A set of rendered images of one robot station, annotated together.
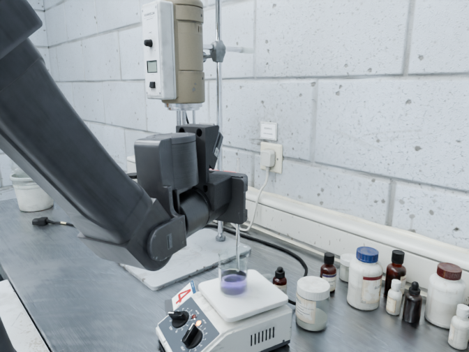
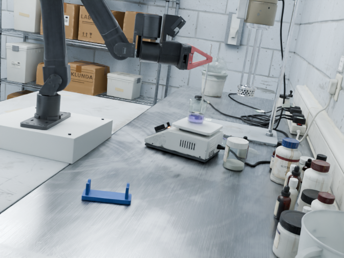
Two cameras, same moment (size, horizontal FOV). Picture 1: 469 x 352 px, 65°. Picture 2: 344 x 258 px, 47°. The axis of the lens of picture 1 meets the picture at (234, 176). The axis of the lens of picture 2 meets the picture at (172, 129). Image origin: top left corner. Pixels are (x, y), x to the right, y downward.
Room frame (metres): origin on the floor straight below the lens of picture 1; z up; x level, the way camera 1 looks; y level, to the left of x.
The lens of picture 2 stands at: (-0.18, -0.86, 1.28)
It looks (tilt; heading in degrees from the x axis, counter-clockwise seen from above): 16 degrees down; 52
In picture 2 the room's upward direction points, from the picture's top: 8 degrees clockwise
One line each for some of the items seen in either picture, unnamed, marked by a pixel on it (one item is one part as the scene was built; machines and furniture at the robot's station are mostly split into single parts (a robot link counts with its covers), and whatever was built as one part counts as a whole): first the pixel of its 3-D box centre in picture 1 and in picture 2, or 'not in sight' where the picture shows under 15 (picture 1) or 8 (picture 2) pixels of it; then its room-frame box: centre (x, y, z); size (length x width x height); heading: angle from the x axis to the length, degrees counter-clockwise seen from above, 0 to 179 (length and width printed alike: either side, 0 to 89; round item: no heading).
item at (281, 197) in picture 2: not in sight; (283, 201); (0.50, -0.40, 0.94); 0.03 x 0.03 x 0.07
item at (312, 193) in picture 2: not in sight; (312, 206); (0.56, -0.43, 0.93); 0.05 x 0.05 x 0.06
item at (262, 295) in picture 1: (241, 292); (197, 125); (0.57, -0.01, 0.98); 0.12 x 0.12 x 0.01; 29
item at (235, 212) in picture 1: (204, 201); (171, 54); (0.49, 0.04, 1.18); 0.10 x 0.07 x 0.07; 64
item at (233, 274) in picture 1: (234, 270); (197, 111); (0.58, 0.00, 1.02); 0.06 x 0.05 x 0.08; 132
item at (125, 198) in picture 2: not in sight; (107, 191); (0.20, -0.19, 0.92); 0.10 x 0.03 x 0.04; 146
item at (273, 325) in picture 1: (228, 319); (187, 137); (0.56, 0.01, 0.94); 0.22 x 0.13 x 0.08; 119
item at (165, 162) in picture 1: (154, 190); (137, 35); (0.40, 0.09, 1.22); 0.12 x 0.09 x 0.12; 151
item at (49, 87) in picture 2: not in sight; (53, 83); (0.21, 0.19, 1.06); 0.09 x 0.06 x 0.06; 61
